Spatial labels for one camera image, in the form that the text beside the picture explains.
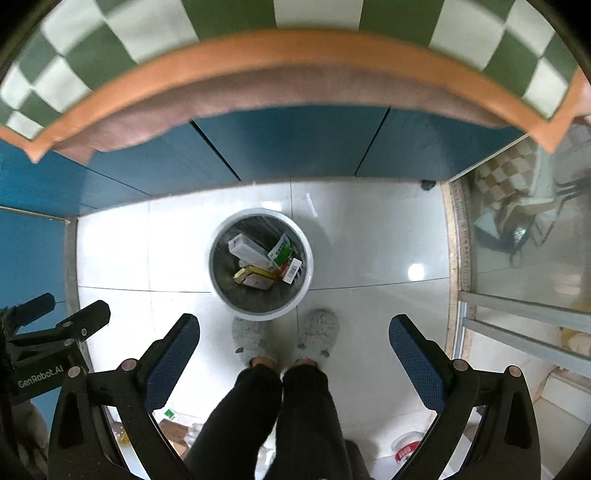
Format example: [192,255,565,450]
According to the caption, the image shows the pink white long box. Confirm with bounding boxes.
[228,233,274,271]

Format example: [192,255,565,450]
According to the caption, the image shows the green white carton box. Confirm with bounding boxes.
[267,233,294,269]

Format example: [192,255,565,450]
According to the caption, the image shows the white medicine box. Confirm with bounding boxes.
[283,257,303,285]

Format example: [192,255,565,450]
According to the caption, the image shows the blue kitchen cabinet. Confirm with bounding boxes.
[0,105,528,416]

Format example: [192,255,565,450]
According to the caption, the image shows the white round trash bin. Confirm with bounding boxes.
[208,208,315,321]

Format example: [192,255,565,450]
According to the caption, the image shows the small cardboard box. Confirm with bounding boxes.
[158,418,188,456]

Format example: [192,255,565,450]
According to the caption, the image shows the grey left slipper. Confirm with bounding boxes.
[231,317,271,366]

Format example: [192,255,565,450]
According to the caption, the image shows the grey slipper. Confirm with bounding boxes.
[293,309,339,365]
[231,317,271,366]

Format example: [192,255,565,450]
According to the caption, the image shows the person's black trouser legs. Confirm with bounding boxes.
[184,364,370,479]

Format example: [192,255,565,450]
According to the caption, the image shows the grey right slipper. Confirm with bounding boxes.
[293,309,339,365]

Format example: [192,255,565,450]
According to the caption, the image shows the yellow red long box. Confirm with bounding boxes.
[233,265,280,291]

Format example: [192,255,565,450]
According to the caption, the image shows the green checkered table mat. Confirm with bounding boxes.
[1,1,590,163]

